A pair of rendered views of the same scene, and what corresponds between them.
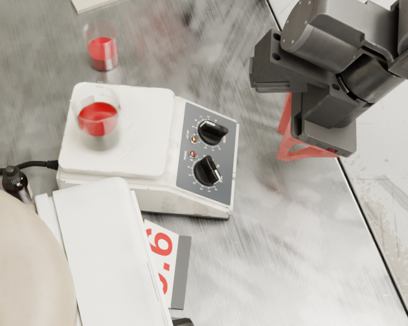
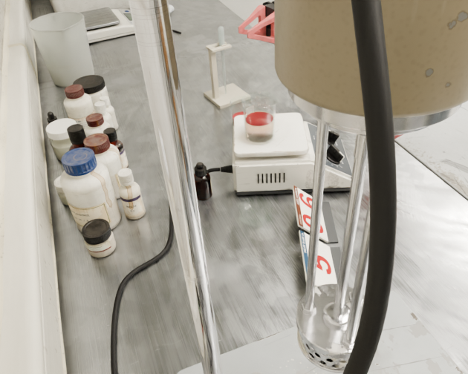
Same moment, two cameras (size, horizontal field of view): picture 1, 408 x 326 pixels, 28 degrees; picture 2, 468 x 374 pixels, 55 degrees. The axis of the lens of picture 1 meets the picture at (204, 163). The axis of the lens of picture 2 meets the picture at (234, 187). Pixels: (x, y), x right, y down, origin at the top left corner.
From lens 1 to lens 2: 0.41 m
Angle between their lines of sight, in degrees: 19
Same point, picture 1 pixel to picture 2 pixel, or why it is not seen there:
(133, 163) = (285, 146)
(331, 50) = not seen: hidden behind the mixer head
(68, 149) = (239, 144)
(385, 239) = (464, 190)
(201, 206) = (333, 176)
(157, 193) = (304, 168)
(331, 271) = (435, 210)
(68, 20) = (215, 112)
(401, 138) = (448, 141)
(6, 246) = not seen: outside the picture
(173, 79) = not seen: hidden behind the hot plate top
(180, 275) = (329, 222)
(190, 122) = (313, 132)
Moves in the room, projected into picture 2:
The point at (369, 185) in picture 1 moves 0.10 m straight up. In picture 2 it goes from (439, 165) to (453, 116)
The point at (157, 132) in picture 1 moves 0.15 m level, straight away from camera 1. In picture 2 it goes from (296, 130) to (275, 90)
